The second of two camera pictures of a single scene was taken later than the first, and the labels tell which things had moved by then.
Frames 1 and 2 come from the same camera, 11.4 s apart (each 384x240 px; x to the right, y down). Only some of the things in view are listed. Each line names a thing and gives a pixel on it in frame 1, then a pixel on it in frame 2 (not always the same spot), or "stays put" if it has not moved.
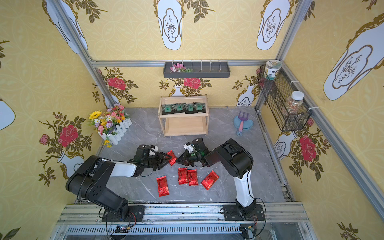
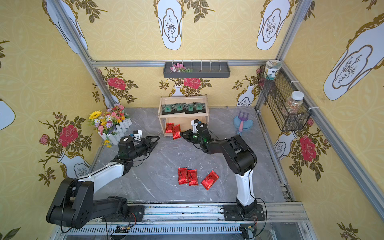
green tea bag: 179,107 stays put
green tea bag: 167,109 stays put
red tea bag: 173,159 -> 169,127
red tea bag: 183,178 stays put
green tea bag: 189,108 stays put
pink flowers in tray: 179,68 stays put
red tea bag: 163,187 -> 176,131
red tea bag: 192,177 stays put
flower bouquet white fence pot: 111,124 stays put
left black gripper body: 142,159 -> 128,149
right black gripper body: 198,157 -> 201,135
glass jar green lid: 272,66 stays put
